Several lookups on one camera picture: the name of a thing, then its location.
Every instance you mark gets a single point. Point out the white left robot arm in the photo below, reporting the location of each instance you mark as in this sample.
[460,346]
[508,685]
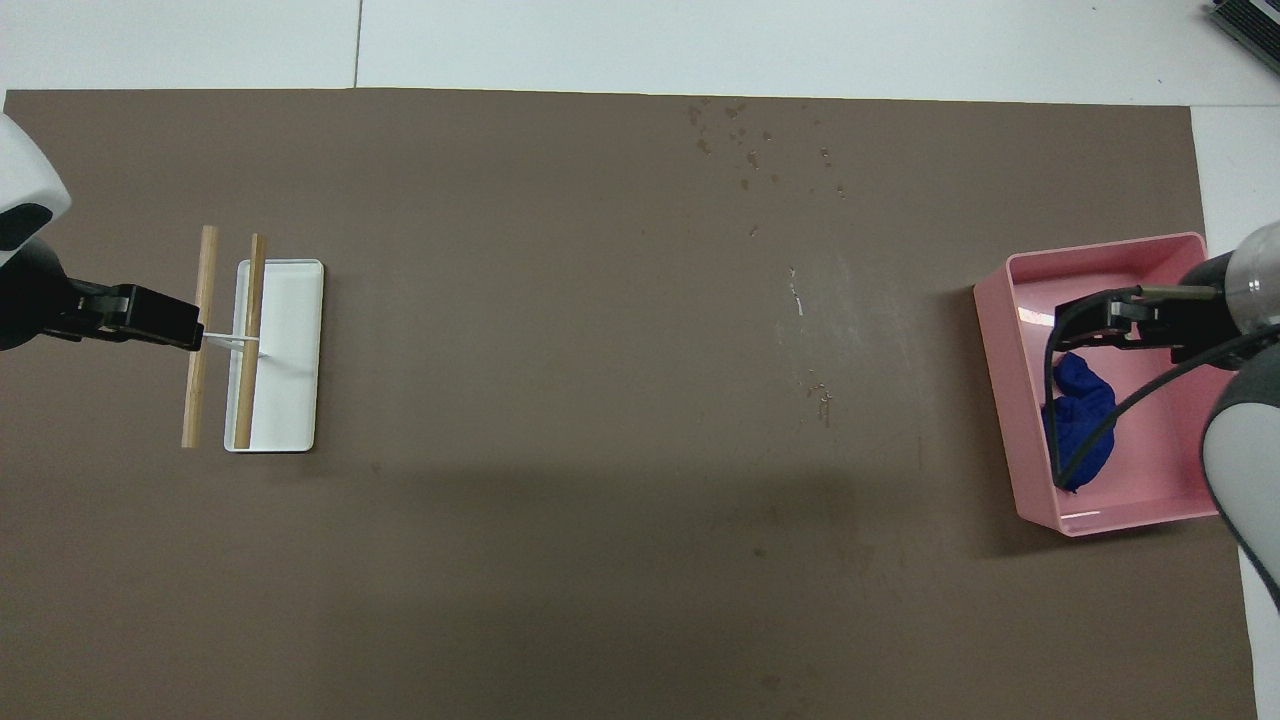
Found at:
[25,170]

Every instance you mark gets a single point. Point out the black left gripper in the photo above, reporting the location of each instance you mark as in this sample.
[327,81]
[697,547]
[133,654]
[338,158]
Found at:
[25,300]

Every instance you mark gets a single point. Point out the brown table mat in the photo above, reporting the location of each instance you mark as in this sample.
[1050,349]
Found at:
[600,500]

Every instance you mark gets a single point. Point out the blue towel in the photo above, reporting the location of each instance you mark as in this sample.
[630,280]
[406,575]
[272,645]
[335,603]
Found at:
[1085,410]

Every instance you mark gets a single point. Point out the pink plastic bin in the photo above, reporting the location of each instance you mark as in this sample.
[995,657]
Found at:
[1150,470]

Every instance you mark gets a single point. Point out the wooden rack rod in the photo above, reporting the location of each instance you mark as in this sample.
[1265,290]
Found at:
[195,410]
[248,400]

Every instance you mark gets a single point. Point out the white towel rack base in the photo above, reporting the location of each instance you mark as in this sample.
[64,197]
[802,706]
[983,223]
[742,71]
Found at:
[290,380]

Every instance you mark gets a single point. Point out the grey ribbed device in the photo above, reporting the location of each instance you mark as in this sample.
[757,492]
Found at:
[1255,25]

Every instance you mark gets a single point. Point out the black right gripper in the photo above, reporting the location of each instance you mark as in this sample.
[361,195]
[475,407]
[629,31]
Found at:
[1215,305]

